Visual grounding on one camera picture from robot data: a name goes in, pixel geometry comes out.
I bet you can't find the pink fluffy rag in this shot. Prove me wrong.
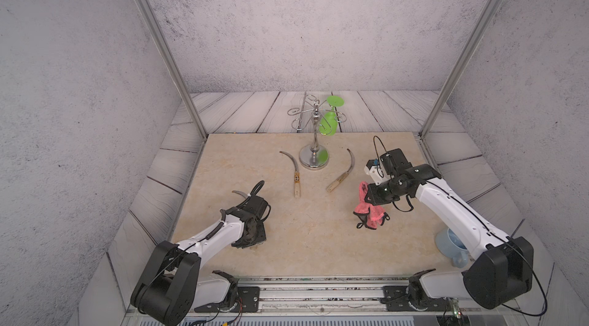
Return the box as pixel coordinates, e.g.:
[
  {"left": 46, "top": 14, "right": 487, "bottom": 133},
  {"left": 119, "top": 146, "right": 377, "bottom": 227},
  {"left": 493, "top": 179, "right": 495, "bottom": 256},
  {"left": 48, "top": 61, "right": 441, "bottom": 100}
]
[{"left": 354, "top": 182, "right": 391, "bottom": 230}]

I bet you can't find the small sickle wooden handle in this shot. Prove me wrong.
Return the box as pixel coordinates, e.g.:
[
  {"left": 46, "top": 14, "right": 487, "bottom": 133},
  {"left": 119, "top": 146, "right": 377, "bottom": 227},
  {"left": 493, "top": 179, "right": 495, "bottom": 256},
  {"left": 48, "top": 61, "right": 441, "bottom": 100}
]
[
  {"left": 280, "top": 151, "right": 302, "bottom": 199},
  {"left": 325, "top": 148, "right": 356, "bottom": 193},
  {"left": 232, "top": 190, "right": 249, "bottom": 199}
]

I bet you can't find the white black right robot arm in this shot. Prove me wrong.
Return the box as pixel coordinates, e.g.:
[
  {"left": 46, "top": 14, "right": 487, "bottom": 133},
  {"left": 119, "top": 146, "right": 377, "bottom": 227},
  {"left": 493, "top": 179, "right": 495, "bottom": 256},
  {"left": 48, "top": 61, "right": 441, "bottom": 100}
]
[{"left": 363, "top": 160, "right": 539, "bottom": 311}]

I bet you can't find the chrome glass holder stand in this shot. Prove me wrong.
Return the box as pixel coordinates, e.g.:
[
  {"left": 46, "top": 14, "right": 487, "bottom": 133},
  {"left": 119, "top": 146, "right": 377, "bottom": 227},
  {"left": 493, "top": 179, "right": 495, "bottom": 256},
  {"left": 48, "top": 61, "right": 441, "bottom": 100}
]
[{"left": 287, "top": 95, "right": 347, "bottom": 170}]

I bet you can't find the light blue ceramic mug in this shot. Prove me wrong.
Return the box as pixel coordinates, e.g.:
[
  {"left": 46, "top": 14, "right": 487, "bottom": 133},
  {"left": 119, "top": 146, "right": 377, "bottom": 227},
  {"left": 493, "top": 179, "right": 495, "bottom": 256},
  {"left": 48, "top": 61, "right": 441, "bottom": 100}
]
[{"left": 435, "top": 228, "right": 469, "bottom": 269}]

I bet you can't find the green plastic goblet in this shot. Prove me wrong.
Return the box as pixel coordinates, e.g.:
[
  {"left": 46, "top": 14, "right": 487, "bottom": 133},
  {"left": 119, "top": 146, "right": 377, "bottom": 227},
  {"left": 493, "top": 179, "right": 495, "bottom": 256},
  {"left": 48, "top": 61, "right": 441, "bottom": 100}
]
[{"left": 318, "top": 95, "right": 345, "bottom": 136}]

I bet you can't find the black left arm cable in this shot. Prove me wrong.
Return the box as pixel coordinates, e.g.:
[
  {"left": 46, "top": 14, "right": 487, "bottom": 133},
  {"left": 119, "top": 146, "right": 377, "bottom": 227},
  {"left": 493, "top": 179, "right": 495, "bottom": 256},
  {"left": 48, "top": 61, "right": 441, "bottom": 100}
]
[{"left": 245, "top": 180, "right": 272, "bottom": 223}]

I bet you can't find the aluminium mounting rail base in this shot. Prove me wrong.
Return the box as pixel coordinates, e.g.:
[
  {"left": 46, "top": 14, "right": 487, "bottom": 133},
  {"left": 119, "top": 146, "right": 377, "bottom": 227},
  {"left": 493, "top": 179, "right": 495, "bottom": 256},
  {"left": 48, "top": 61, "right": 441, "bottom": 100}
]
[{"left": 120, "top": 276, "right": 528, "bottom": 326}]

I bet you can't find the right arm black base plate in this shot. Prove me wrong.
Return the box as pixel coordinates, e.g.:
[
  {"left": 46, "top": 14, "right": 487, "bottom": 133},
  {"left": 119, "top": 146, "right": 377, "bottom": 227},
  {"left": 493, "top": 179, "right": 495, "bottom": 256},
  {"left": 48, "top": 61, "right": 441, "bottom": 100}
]
[{"left": 380, "top": 285, "right": 451, "bottom": 312}]

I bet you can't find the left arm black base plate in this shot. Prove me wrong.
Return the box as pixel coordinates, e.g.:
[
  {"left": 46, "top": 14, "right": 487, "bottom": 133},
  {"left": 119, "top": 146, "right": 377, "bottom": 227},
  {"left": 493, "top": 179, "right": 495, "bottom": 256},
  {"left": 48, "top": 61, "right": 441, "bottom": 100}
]
[{"left": 193, "top": 286, "right": 261, "bottom": 313}]

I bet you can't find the right aluminium frame post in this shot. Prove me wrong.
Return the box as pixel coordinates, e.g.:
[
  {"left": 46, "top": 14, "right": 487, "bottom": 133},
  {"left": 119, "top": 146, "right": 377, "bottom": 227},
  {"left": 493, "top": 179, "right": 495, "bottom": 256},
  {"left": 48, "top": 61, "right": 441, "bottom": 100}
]
[{"left": 419, "top": 0, "right": 503, "bottom": 140}]

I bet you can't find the aluminium frame post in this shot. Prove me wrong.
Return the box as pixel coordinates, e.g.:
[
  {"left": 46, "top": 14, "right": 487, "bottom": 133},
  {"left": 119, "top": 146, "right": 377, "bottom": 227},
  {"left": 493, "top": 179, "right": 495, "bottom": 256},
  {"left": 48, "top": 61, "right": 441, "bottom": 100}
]
[
  {"left": 419, "top": 0, "right": 503, "bottom": 140},
  {"left": 134, "top": 0, "right": 209, "bottom": 141}
]

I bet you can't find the left aluminium frame post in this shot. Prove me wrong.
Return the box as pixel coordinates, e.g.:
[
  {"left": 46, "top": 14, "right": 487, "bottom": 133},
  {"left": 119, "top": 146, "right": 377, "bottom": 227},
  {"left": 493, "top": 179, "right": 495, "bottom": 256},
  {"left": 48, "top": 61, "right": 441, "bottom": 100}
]
[{"left": 134, "top": 0, "right": 209, "bottom": 141}]

